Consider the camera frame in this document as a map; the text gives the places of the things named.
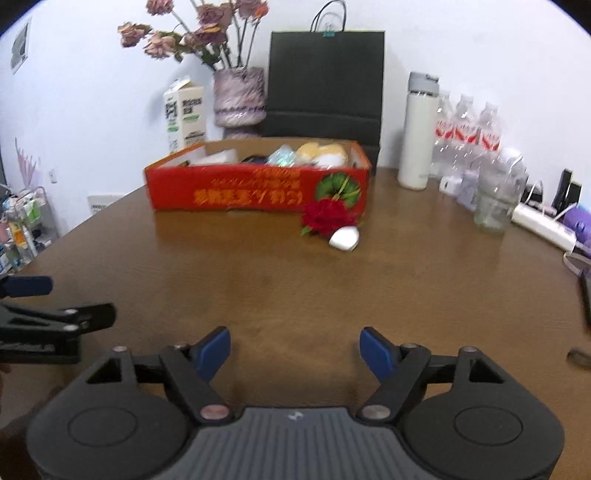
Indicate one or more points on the white yellow plush sheep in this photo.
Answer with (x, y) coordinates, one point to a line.
(323, 153)

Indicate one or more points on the red cardboard box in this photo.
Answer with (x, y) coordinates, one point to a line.
(231, 194)

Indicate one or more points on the clear drinking glass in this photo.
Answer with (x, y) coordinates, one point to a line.
(495, 203)

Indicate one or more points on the red label water bottle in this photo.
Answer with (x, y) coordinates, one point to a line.
(489, 136)
(465, 134)
(444, 134)

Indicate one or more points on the white wall socket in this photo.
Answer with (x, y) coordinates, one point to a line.
(53, 176)

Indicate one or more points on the black rectangular device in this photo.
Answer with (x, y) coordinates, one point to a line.
(575, 196)
(564, 189)

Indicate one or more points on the black paper bag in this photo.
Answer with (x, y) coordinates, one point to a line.
(325, 83)

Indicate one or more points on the purple round object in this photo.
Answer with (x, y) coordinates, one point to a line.
(579, 226)

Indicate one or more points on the white charger plug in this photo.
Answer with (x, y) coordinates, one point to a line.
(450, 185)

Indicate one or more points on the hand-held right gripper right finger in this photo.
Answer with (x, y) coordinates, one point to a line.
(376, 353)

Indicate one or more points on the white power strip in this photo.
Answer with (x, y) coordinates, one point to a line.
(545, 226)

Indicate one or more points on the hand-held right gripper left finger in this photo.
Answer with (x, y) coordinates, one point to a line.
(215, 350)

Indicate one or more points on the clear plastic bag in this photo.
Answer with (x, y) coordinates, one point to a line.
(281, 156)

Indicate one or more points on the dark small object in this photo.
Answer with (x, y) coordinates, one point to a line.
(581, 357)

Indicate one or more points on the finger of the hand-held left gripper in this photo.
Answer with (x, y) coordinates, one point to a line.
(27, 286)
(87, 316)

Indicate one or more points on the purple decorative stems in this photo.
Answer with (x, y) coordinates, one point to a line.
(27, 161)

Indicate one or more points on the brown wooden desktop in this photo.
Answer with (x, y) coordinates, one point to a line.
(277, 286)

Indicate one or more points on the dried rose bouquet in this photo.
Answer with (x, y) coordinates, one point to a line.
(207, 27)

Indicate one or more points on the white green milk carton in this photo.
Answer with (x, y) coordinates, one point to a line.
(184, 117)

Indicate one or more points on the white rounded small case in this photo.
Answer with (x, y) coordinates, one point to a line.
(344, 238)

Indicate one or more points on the crumpled clear plastic bottle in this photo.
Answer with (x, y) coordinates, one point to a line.
(516, 170)

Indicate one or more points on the wall picture frame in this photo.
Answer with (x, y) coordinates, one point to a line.
(19, 46)

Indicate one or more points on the purple ceramic vase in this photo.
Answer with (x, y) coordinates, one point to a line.
(239, 99)

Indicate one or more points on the red artificial flower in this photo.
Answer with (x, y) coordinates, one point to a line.
(330, 216)

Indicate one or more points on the green binder clip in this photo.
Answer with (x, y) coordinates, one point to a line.
(328, 31)

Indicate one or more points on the white thermos bottle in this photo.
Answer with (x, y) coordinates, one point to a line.
(418, 138)

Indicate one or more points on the pale purple small box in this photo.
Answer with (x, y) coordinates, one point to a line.
(467, 191)

